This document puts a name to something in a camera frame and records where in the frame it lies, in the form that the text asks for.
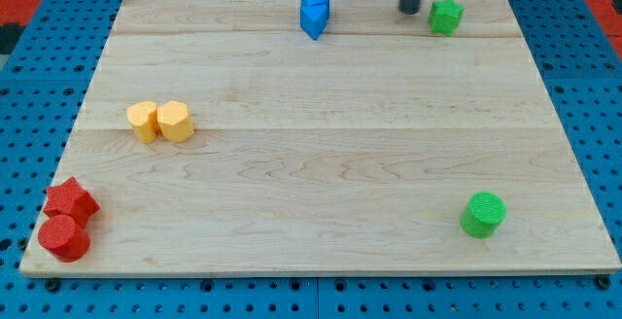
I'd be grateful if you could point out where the yellow hexagon block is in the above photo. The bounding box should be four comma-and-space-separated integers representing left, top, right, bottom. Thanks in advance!
157, 100, 194, 142

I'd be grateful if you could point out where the red cylinder block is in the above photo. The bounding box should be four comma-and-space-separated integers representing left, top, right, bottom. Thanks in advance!
37, 215, 90, 263

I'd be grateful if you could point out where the red star block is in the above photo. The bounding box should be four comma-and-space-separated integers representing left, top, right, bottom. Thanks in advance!
44, 177, 100, 228

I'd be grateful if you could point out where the wooden board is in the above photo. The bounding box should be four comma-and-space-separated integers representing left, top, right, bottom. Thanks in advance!
20, 0, 621, 278

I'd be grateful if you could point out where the yellow heart block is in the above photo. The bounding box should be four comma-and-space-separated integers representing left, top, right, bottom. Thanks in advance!
126, 101, 159, 143

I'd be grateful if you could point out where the green cylinder block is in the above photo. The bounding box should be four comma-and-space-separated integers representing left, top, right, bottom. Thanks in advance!
459, 192, 507, 238

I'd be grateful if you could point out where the blue triangle block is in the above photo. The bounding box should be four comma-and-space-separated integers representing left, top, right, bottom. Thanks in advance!
299, 5, 328, 40

